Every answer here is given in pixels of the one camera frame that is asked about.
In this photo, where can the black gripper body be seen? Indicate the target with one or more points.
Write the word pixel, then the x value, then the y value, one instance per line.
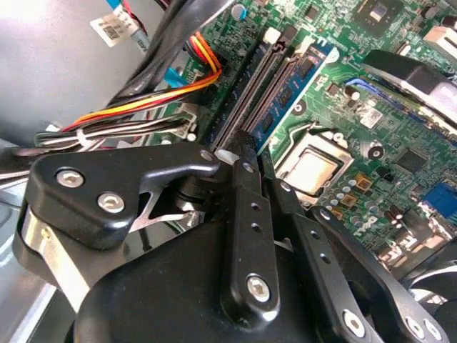
pixel 160 286

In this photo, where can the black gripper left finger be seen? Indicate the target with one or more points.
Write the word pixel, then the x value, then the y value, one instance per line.
pixel 143 168

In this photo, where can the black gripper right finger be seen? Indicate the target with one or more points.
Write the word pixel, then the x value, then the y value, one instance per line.
pixel 321 250

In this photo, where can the blue RAM stick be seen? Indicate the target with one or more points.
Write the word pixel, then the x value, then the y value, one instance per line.
pixel 296 85

